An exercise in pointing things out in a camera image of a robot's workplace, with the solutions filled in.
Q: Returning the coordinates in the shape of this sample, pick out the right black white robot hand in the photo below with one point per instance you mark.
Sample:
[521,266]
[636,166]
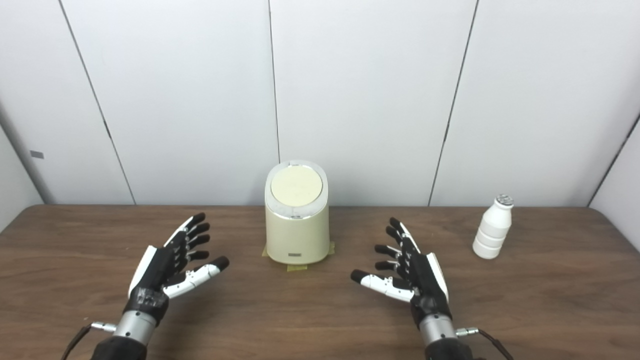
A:
[425,280]

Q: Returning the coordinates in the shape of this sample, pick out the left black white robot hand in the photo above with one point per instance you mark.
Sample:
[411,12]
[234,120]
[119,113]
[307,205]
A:
[155,267]

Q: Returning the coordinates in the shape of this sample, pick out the small white plastic bottle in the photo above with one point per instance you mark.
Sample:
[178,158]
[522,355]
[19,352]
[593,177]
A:
[492,230]

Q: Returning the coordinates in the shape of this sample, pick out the cream-colored plastic bin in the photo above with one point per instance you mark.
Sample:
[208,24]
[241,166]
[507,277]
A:
[297,237]

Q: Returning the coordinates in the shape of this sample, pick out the cream round bin lid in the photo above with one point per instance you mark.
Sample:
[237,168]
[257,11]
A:
[296,185]

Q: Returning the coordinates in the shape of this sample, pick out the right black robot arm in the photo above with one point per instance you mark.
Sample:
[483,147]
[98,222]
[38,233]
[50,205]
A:
[440,332]

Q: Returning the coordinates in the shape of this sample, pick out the small gray wall tag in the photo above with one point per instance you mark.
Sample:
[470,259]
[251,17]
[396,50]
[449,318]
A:
[37,154]

